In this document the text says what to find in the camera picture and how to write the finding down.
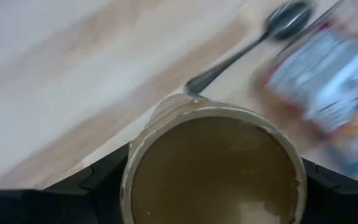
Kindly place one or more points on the grey metal spoon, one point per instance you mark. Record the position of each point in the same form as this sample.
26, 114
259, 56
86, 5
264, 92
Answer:
287, 18

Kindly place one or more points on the clear plastic bin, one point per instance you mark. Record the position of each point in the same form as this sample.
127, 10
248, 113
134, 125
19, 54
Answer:
309, 28

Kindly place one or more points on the red white noodle packet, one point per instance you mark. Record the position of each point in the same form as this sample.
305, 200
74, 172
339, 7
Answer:
322, 77

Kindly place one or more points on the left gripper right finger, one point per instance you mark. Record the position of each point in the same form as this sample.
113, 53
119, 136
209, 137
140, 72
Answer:
322, 199

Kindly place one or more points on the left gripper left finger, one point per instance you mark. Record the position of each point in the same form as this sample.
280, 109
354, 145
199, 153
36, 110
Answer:
110, 174

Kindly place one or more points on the jar with tan lid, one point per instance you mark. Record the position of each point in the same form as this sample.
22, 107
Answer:
213, 168

